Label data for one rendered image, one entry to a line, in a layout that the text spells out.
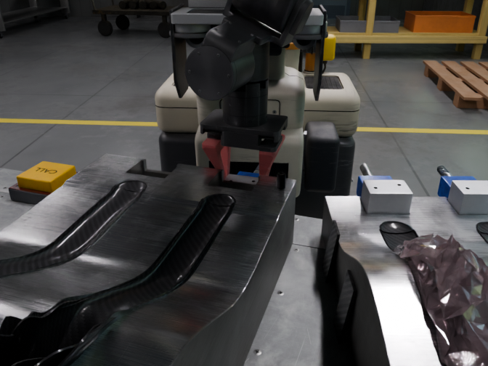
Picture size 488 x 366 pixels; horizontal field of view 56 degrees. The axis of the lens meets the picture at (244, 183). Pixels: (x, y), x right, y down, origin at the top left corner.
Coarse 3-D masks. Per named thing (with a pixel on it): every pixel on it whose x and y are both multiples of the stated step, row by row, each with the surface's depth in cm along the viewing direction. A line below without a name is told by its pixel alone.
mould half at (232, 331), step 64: (64, 192) 52; (192, 192) 52; (256, 192) 52; (0, 256) 40; (128, 256) 42; (256, 256) 42; (0, 320) 28; (128, 320) 28; (192, 320) 30; (256, 320) 44
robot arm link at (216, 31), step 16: (304, 0) 49; (240, 16) 52; (304, 16) 50; (208, 32) 46; (224, 32) 47; (240, 32) 48; (256, 32) 50; (272, 32) 52; (288, 32) 51; (208, 48) 46; (224, 48) 46; (240, 48) 47; (192, 64) 48; (208, 64) 47; (224, 64) 47; (240, 64) 48; (192, 80) 49; (208, 80) 48; (224, 80) 47; (240, 80) 49; (208, 96) 49; (224, 96) 48
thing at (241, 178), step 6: (258, 168) 71; (228, 174) 64; (234, 174) 64; (240, 174) 67; (246, 174) 67; (252, 174) 67; (258, 174) 67; (228, 180) 63; (234, 180) 63; (240, 180) 63; (246, 180) 63; (252, 180) 63; (258, 180) 63
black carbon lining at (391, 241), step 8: (384, 224) 52; (392, 224) 53; (400, 224) 53; (480, 224) 52; (384, 232) 51; (392, 232) 52; (400, 232) 52; (416, 232) 51; (480, 232) 51; (384, 240) 49; (392, 240) 50; (400, 240) 50; (408, 240) 50; (392, 248) 48
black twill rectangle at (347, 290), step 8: (344, 280) 44; (352, 280) 42; (344, 288) 43; (352, 288) 41; (344, 296) 43; (352, 296) 41; (344, 304) 43; (352, 304) 41; (336, 312) 45; (344, 312) 43; (336, 320) 45; (344, 320) 42; (336, 328) 45; (344, 328) 43; (336, 336) 44
